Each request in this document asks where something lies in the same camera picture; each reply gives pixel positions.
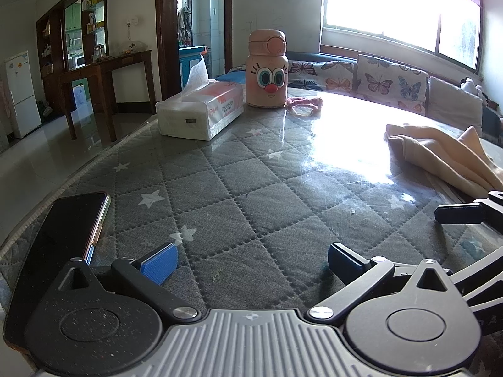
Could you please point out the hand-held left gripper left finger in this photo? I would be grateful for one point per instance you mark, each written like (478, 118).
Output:
(159, 264)

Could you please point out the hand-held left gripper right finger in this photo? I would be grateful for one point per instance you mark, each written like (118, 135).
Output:
(347, 261)

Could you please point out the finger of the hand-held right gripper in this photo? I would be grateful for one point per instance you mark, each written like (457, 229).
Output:
(459, 214)
(485, 265)

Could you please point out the cream cloth garment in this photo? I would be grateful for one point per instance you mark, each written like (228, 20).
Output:
(440, 153)

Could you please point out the black smartphone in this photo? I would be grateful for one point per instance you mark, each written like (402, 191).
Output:
(66, 227)

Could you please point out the grey star quilted table cover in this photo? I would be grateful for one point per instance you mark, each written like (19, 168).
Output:
(243, 204)

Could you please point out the plain grey cushion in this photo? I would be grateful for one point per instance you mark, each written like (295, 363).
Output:
(452, 102)

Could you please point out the white plush toy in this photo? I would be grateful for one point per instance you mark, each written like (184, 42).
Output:
(469, 86)

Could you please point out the butterfly print cushion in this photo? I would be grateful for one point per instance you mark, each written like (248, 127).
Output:
(391, 82)
(322, 74)

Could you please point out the white tissue pack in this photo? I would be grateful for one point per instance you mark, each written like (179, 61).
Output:
(196, 112)

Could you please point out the pink hair scrunchie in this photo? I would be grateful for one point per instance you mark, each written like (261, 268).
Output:
(304, 104)

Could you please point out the blue white box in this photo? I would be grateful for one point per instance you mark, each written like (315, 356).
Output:
(79, 96)

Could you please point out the pink cartoon face bottle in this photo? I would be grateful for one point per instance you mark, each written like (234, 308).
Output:
(267, 74)

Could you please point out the dark wooden console table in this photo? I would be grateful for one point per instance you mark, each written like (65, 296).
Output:
(106, 66)

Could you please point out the teal cabinet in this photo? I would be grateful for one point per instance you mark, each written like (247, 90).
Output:
(190, 61)

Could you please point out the white microwave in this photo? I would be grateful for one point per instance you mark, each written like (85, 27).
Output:
(79, 61)

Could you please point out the white refrigerator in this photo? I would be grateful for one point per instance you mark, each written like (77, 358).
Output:
(21, 94)

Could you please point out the large window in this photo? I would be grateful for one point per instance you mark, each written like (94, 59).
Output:
(393, 4)

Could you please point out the dark wooden shelf cabinet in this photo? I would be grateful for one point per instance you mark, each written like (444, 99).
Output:
(55, 35)

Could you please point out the dark wooden door frame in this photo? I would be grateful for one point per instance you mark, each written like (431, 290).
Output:
(165, 35)

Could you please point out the white wall socket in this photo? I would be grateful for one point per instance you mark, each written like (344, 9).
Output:
(133, 21)

